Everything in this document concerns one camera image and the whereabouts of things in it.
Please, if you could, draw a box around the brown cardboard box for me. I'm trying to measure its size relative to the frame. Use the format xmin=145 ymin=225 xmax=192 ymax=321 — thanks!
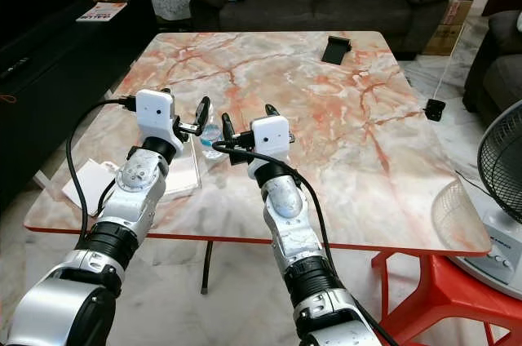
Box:
xmin=422 ymin=0 xmax=475 ymax=57

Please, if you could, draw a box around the black remote control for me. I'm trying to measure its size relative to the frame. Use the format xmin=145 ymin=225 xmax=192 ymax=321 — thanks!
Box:
xmin=3 ymin=55 xmax=43 ymax=80

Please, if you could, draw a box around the black phone stand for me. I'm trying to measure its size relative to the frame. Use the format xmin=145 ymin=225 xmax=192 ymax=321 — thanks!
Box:
xmin=321 ymin=35 xmax=352 ymax=66

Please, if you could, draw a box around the clear plastic tray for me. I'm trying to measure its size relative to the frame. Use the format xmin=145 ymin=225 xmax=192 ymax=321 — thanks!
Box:
xmin=163 ymin=144 xmax=203 ymax=202

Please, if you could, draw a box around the red white booklet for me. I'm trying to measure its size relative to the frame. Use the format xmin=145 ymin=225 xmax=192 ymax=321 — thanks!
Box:
xmin=75 ymin=1 xmax=129 ymax=23

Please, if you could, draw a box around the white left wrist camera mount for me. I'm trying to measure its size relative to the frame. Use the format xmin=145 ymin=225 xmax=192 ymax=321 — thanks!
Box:
xmin=135 ymin=88 xmax=175 ymax=140

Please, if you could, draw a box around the white standing fan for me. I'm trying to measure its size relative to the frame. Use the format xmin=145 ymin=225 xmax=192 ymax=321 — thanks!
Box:
xmin=431 ymin=100 xmax=522 ymax=291

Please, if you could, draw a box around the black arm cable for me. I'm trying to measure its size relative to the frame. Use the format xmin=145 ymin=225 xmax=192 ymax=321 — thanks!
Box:
xmin=211 ymin=141 xmax=339 ymax=277
xmin=64 ymin=95 xmax=138 ymax=239

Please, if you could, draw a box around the small black power adapter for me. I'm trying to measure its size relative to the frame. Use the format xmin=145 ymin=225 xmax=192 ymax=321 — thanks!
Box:
xmin=425 ymin=99 xmax=447 ymax=122

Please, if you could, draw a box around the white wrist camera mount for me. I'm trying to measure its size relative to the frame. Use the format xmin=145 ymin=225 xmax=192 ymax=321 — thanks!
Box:
xmin=249 ymin=115 xmax=292 ymax=164
xmin=135 ymin=88 xmax=175 ymax=140

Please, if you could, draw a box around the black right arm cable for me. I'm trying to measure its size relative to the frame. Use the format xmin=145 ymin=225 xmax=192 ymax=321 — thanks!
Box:
xmin=211 ymin=141 xmax=339 ymax=277

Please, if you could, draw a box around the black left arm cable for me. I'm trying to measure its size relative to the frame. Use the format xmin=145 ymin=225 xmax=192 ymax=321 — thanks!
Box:
xmin=64 ymin=95 xmax=138 ymax=239

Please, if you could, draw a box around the clear plastic bottle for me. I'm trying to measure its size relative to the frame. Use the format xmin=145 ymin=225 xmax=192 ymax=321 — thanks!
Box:
xmin=199 ymin=113 xmax=223 ymax=160

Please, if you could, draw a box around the dark grey armchair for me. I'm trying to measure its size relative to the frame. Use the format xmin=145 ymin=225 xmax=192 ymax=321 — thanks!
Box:
xmin=462 ymin=9 xmax=522 ymax=116

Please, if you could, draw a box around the red plastic stool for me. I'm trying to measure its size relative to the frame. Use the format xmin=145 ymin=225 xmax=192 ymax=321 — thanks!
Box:
xmin=369 ymin=251 xmax=522 ymax=346

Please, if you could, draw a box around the black TV cabinet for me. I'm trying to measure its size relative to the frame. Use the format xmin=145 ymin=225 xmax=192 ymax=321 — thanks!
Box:
xmin=0 ymin=0 xmax=159 ymax=210

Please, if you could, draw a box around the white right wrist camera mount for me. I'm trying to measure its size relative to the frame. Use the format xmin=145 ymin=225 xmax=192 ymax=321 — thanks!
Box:
xmin=249 ymin=115 xmax=292 ymax=164

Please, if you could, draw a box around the marble-top table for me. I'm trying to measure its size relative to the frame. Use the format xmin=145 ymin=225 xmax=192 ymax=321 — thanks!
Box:
xmin=23 ymin=30 xmax=493 ymax=296

